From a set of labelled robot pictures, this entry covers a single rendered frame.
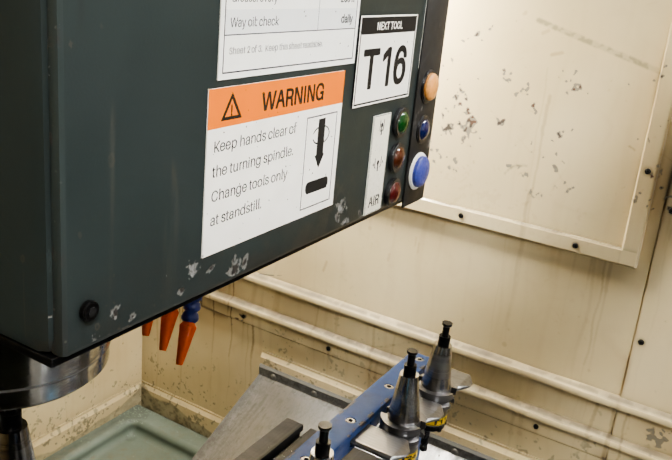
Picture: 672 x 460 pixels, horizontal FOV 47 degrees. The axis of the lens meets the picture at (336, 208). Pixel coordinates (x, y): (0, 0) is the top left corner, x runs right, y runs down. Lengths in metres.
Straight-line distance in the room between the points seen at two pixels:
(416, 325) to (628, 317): 0.42
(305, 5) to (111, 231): 0.20
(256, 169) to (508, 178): 0.99
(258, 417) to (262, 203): 1.33
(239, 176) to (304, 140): 0.07
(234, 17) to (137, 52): 0.08
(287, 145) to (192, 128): 0.10
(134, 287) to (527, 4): 1.09
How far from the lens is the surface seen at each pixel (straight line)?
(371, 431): 1.08
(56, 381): 0.63
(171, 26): 0.43
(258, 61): 0.49
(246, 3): 0.48
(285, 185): 0.55
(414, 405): 1.08
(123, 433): 2.17
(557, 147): 1.43
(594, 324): 1.51
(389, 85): 0.65
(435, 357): 1.16
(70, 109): 0.39
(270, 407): 1.84
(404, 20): 0.66
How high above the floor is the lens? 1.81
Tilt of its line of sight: 18 degrees down
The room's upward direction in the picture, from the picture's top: 6 degrees clockwise
